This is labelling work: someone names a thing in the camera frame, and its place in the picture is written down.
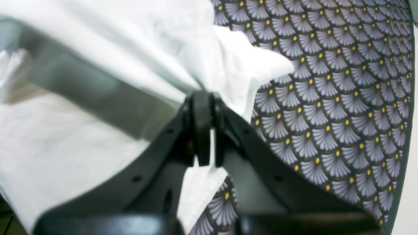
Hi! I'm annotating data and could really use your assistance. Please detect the patterned table cloth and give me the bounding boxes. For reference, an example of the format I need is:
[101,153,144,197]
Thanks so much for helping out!
[188,0,415,235]

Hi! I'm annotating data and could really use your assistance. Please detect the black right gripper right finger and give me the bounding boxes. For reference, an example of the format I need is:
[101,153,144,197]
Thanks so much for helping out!
[212,93,380,235]

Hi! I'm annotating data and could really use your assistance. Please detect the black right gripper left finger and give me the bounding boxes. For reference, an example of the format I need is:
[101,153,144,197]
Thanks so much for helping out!
[33,91,212,235]

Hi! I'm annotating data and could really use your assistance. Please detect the white T-shirt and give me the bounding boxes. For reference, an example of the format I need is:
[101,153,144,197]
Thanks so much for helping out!
[1,0,294,234]

